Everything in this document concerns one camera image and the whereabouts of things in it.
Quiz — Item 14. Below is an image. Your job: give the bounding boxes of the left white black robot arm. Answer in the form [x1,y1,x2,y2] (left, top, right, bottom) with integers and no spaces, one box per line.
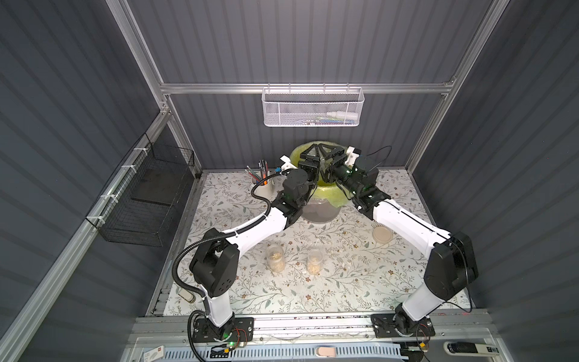
[189,145,321,328]

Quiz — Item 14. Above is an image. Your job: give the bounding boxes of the glass oatmeal jar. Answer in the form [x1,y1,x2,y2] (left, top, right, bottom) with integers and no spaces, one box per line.
[307,248,324,275]
[266,245,286,273]

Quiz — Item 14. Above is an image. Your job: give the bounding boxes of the pink eraser block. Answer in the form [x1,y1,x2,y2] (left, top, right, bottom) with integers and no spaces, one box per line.
[315,345,337,358]

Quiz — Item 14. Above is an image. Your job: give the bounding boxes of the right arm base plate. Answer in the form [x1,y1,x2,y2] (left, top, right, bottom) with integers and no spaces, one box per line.
[370,313,436,338]

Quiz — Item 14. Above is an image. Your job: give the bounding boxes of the green plastic bin liner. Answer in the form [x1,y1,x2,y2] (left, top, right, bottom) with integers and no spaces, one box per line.
[289,141,350,208]

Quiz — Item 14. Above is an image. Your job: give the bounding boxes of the grey trash bin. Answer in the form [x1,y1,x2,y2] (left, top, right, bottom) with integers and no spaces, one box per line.
[302,199,341,224]

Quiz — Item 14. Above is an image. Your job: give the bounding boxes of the white black stapler device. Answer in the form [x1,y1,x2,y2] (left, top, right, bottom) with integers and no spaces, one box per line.
[443,341,500,357]

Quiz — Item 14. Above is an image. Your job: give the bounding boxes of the black wire basket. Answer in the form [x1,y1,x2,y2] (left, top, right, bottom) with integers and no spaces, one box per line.
[86,139,195,247]

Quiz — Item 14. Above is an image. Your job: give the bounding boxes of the pens bundle in cup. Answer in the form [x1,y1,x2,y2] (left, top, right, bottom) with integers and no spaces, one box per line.
[245,159,269,184]

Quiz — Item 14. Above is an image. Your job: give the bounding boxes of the beige jar lid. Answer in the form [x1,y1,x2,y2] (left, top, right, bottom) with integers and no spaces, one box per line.
[372,226,394,244]

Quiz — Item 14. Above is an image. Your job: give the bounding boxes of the white pen cup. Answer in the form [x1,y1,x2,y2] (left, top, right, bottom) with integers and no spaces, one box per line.
[252,179,274,201]

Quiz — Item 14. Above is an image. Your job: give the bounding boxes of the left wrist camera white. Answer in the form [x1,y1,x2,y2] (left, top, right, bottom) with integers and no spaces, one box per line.
[276,155,297,173]

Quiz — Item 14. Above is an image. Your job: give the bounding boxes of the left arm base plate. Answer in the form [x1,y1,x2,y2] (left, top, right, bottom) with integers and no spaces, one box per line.
[192,317,255,343]

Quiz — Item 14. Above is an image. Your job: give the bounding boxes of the white bottle in basket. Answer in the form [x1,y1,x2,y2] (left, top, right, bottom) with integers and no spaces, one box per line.
[327,111,359,122]

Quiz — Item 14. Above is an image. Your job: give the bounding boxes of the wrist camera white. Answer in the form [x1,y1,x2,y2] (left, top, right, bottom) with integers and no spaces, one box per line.
[276,155,297,173]
[345,146,361,167]

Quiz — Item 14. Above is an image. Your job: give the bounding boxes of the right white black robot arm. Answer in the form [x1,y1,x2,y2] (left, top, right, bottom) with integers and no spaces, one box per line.
[318,143,479,325]

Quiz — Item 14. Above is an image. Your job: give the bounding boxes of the white wire mesh basket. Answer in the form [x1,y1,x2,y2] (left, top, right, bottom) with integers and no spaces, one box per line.
[261,87,365,128]

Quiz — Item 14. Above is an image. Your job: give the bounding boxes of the white card with red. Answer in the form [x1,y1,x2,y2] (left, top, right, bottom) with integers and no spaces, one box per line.
[142,345,165,362]

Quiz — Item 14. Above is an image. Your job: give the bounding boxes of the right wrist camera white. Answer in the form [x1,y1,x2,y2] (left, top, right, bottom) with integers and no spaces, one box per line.
[345,146,361,167]

